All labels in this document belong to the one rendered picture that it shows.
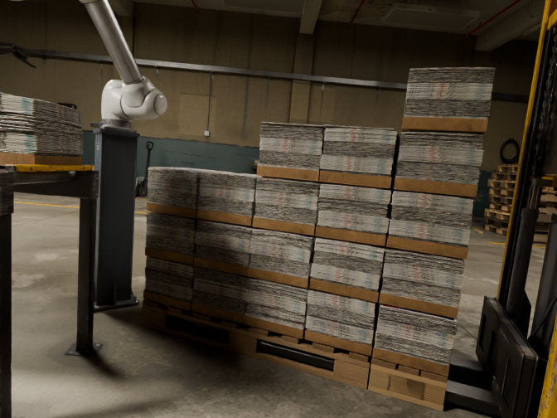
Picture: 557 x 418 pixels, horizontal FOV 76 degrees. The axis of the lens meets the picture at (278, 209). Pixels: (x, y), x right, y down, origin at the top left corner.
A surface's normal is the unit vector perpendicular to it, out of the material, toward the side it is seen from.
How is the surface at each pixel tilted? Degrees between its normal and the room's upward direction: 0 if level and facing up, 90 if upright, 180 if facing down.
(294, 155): 90
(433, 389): 90
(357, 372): 90
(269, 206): 90
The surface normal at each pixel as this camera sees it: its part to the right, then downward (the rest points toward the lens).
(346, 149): -0.36, 0.07
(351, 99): 0.01, 0.12
